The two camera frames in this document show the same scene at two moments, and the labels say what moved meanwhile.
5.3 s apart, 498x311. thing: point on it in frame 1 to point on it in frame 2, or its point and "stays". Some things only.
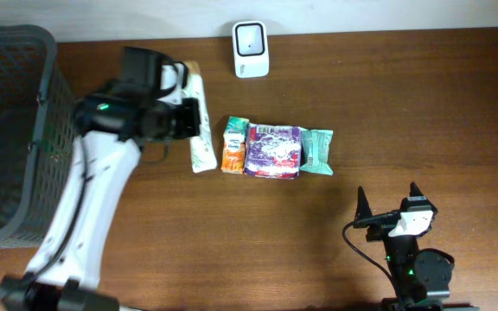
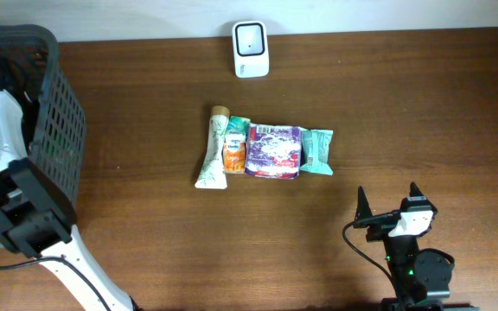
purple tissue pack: [272, 151] stays
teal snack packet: [316, 150] stays
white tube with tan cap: [202, 151] to [213, 174]
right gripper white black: [380, 225] stays
